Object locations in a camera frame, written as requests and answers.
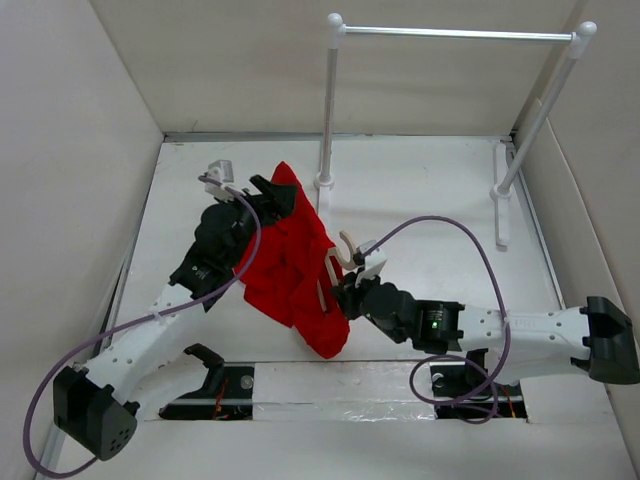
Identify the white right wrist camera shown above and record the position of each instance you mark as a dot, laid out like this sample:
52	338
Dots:
369	260

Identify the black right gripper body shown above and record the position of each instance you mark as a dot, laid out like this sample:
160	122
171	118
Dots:
365	285

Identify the red t shirt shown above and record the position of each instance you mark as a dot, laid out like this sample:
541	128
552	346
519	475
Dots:
288	280

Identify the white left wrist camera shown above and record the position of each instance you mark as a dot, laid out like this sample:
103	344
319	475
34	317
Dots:
218	176

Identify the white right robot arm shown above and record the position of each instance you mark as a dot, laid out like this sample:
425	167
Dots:
596	339

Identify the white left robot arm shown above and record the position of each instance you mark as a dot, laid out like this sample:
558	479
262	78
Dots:
98	403

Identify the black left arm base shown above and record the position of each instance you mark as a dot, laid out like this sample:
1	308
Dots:
225	395

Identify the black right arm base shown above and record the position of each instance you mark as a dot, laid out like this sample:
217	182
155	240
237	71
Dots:
452	379

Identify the wooden clothes hanger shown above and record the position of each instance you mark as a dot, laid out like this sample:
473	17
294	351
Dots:
338	268

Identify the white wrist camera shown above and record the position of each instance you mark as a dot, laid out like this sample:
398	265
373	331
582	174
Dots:
369	260
218	176

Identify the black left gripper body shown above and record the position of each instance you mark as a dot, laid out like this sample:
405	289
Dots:
247	228

